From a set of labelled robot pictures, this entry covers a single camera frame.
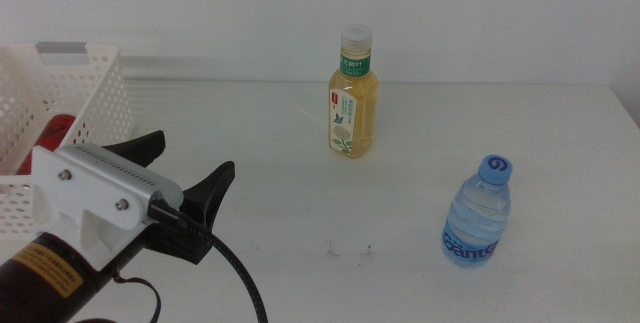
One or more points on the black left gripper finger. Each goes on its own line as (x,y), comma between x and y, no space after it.
(142,148)
(207,195)

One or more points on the red cola can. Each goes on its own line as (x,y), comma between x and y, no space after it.
(50,133)

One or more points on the yellow tea bottle green label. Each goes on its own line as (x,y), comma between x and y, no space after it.
(355,113)

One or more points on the blue capped water bottle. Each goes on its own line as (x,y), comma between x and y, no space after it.
(477,218)

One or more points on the white perforated plastic basket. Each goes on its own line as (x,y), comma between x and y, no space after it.
(100,88)

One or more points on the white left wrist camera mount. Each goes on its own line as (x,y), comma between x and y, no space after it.
(90,188)

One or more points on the grey wall rail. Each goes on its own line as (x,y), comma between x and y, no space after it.
(225,68)

